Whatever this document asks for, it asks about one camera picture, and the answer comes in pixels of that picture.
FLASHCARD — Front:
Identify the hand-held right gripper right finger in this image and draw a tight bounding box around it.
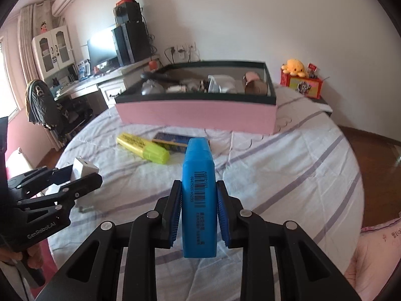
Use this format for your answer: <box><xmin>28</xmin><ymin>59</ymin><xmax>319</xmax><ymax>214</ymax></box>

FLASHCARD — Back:
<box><xmin>216</xmin><ymin>180</ymin><xmax>361</xmax><ymax>301</ymax></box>

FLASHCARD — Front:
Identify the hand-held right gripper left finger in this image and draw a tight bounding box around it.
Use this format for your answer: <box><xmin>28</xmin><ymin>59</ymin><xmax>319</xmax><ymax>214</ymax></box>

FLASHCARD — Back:
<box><xmin>34</xmin><ymin>180</ymin><xmax>183</xmax><ymax>301</ymax></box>

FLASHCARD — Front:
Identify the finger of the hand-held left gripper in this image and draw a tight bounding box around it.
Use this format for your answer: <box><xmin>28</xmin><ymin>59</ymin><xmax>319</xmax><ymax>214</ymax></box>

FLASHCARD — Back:
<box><xmin>15</xmin><ymin>172</ymin><xmax>103</xmax><ymax>224</ymax></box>
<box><xmin>8</xmin><ymin>166</ymin><xmax>74</xmax><ymax>200</ymax></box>

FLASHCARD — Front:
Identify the white charger adapter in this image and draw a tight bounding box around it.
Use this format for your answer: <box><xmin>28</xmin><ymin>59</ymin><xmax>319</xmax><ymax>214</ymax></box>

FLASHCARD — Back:
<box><xmin>46</xmin><ymin>157</ymin><xmax>100</xmax><ymax>214</ymax></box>

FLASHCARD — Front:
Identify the blue highlighter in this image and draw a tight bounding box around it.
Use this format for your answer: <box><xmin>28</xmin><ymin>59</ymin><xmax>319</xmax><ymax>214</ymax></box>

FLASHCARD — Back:
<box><xmin>182</xmin><ymin>137</ymin><xmax>217</xmax><ymax>259</ymax></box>

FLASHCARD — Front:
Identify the pink box with green rim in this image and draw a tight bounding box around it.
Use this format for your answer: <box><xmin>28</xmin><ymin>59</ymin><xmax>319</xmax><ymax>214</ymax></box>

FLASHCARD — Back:
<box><xmin>114</xmin><ymin>61</ymin><xmax>279</xmax><ymax>136</ymax></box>

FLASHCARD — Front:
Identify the rose gold jar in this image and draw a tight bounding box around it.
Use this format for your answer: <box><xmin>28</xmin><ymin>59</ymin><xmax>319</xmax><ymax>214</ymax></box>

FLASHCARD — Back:
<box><xmin>243</xmin><ymin>72</ymin><xmax>269</xmax><ymax>96</ymax></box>

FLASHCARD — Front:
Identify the person's left hand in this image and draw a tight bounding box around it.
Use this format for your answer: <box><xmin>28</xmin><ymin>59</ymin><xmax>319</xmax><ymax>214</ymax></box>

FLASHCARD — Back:
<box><xmin>0</xmin><ymin>241</ymin><xmax>45</xmax><ymax>270</ymax></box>

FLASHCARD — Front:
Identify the yellow highlighter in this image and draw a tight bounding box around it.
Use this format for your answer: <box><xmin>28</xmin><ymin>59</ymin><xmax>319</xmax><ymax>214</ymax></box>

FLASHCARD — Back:
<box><xmin>117</xmin><ymin>132</ymin><xmax>170</xmax><ymax>165</ymax></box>

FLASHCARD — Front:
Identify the black office chair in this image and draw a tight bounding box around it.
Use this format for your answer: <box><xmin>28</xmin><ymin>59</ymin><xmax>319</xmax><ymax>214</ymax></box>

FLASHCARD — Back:
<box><xmin>25</xmin><ymin>80</ymin><xmax>95</xmax><ymax>146</ymax></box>

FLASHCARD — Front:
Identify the dark blue flat box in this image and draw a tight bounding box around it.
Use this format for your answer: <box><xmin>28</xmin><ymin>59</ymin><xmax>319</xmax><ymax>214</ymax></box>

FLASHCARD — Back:
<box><xmin>152</xmin><ymin>131</ymin><xmax>211</xmax><ymax>155</ymax></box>

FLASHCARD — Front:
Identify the black patterned jacket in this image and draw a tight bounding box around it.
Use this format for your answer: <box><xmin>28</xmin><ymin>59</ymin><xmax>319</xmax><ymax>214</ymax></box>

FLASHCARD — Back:
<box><xmin>26</xmin><ymin>80</ymin><xmax>61</xmax><ymax>130</ymax></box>

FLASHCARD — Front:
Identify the striped bed sheet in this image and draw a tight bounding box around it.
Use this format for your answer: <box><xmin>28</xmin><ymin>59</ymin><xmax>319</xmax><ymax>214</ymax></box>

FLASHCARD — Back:
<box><xmin>47</xmin><ymin>84</ymin><xmax>366</xmax><ymax>301</ymax></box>

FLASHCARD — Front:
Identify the white desk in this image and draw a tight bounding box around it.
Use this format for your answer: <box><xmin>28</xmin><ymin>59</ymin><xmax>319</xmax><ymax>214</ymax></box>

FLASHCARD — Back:
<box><xmin>54</xmin><ymin>55</ymin><xmax>161</xmax><ymax>111</ymax></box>

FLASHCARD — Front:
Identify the white glass-door cabinet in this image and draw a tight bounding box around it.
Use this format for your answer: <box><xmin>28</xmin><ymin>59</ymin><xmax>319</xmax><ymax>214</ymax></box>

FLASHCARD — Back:
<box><xmin>32</xmin><ymin>26</ymin><xmax>76</xmax><ymax>81</ymax></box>

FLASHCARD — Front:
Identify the pink curtain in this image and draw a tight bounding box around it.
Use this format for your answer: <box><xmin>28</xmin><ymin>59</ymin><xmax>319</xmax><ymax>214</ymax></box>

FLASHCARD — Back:
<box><xmin>18</xmin><ymin>0</ymin><xmax>52</xmax><ymax>85</ymax></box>

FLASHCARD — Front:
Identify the computer monitor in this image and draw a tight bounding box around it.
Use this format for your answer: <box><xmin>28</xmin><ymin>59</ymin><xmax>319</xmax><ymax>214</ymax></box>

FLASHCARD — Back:
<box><xmin>87</xmin><ymin>35</ymin><xmax>120</xmax><ymax>68</ymax></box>

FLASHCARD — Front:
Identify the black computer tower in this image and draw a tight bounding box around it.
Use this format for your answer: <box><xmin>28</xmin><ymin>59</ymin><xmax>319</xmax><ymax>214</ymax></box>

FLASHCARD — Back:
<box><xmin>112</xmin><ymin>22</ymin><xmax>152</xmax><ymax>66</ymax></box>

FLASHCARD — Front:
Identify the red toy crate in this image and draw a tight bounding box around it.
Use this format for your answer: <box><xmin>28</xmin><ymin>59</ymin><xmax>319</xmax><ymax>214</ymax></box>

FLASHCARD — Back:
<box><xmin>280</xmin><ymin>69</ymin><xmax>325</xmax><ymax>100</ymax></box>

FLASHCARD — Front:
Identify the pink printed pillow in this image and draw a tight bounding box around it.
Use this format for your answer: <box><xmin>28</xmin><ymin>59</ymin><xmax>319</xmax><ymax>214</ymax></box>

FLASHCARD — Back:
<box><xmin>344</xmin><ymin>218</ymin><xmax>401</xmax><ymax>301</ymax></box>

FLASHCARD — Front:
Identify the yellow octopus plush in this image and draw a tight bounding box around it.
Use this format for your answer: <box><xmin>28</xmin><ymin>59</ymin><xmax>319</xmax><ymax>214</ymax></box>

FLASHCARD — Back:
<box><xmin>281</xmin><ymin>58</ymin><xmax>307</xmax><ymax>77</ymax></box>

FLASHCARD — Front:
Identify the black box on tower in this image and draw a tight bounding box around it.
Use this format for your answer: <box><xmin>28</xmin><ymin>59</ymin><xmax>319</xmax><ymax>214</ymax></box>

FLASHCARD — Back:
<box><xmin>113</xmin><ymin>1</ymin><xmax>142</xmax><ymax>26</ymax></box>

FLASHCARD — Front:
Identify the white air conditioner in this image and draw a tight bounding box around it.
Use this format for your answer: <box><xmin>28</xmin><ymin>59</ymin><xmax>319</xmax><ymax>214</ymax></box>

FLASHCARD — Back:
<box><xmin>51</xmin><ymin>0</ymin><xmax>90</xmax><ymax>16</ymax></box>

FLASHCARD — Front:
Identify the white wall socket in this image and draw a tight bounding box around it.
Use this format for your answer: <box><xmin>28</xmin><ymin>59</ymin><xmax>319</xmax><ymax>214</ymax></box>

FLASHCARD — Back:
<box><xmin>171</xmin><ymin>42</ymin><xmax>197</xmax><ymax>62</ymax></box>

